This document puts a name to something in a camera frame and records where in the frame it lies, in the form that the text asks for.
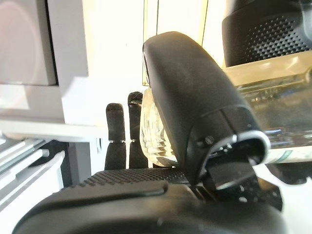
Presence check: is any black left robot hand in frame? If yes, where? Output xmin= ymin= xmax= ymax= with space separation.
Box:
xmin=222 ymin=0 xmax=311 ymax=68

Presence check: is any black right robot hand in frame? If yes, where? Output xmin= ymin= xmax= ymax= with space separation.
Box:
xmin=12 ymin=31 xmax=289 ymax=234

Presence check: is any yellow drink plastic bottle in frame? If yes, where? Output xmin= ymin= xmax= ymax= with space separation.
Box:
xmin=139 ymin=52 xmax=312 ymax=169

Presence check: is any white fridge drawer steel front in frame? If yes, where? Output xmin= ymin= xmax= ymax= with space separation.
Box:
xmin=0 ymin=136 xmax=68 ymax=220

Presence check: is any stainless steel fridge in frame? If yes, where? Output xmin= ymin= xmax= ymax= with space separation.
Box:
xmin=0 ymin=0 xmax=59 ymax=86

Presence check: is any white counter cabinet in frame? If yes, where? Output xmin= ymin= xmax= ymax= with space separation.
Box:
xmin=47 ymin=0 xmax=144 ymax=143

